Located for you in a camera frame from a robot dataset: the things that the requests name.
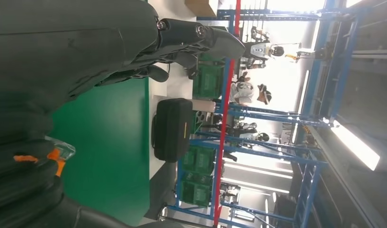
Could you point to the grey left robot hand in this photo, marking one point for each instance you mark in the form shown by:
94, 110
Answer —
70, 41

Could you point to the orange detergent bottle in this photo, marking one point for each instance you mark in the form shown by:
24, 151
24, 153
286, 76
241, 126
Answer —
59, 154

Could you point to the green table mat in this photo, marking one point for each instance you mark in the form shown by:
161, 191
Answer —
111, 141

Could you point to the white table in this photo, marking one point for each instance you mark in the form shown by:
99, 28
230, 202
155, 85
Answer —
177, 88

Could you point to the black controller device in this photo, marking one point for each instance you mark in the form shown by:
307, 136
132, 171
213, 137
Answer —
193, 72

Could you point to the brown cardboard box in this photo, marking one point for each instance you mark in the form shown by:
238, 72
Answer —
201, 8

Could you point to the black carrying case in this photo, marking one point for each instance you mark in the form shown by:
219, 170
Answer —
171, 130

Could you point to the green plastic crate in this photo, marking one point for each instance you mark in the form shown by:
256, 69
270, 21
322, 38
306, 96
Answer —
196, 193
198, 160
209, 81

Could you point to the beige wooden block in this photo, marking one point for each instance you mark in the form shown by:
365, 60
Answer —
203, 105

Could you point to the red pole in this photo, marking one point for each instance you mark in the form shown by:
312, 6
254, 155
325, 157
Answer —
225, 126

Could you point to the person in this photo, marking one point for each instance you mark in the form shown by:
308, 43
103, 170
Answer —
244, 93

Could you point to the blue metal rack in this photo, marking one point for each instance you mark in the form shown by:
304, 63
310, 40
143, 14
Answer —
253, 153

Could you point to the ceiling light strip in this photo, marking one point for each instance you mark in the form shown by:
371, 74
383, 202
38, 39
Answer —
354, 144

